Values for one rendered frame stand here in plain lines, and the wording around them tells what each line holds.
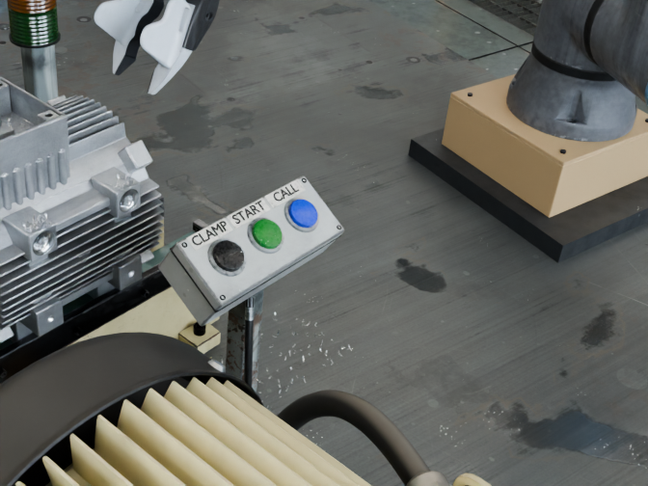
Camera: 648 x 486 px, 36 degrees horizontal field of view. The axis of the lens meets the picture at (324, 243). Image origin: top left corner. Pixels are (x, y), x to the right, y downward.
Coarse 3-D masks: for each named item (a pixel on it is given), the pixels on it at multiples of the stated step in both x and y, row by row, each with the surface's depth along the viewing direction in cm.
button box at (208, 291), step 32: (288, 192) 98; (224, 224) 92; (288, 224) 96; (320, 224) 98; (192, 256) 89; (256, 256) 92; (288, 256) 94; (192, 288) 90; (224, 288) 89; (256, 288) 94
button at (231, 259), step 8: (216, 248) 90; (224, 248) 90; (232, 248) 91; (240, 248) 91; (216, 256) 90; (224, 256) 90; (232, 256) 90; (240, 256) 91; (224, 264) 90; (232, 264) 90; (240, 264) 90
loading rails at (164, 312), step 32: (160, 256) 114; (128, 288) 108; (160, 288) 112; (64, 320) 102; (96, 320) 106; (128, 320) 110; (160, 320) 115; (192, 320) 120; (0, 352) 98; (32, 352) 101
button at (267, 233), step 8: (256, 224) 93; (264, 224) 94; (272, 224) 94; (256, 232) 93; (264, 232) 93; (272, 232) 94; (280, 232) 94; (256, 240) 93; (264, 240) 93; (272, 240) 93; (280, 240) 94; (272, 248) 93
